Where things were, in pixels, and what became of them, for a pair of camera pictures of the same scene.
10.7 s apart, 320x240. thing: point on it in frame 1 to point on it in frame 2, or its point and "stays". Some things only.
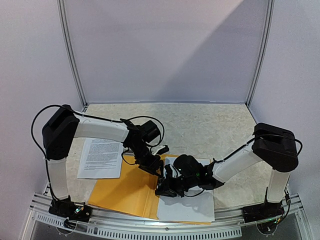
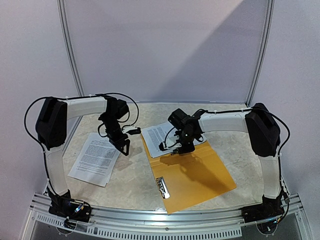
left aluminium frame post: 62,8 stays
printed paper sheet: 197,207 to 155,135
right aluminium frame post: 264,51 stays
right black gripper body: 169,184 to 184,148
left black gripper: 152,165 to 118,145
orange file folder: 133,194 to 192,177
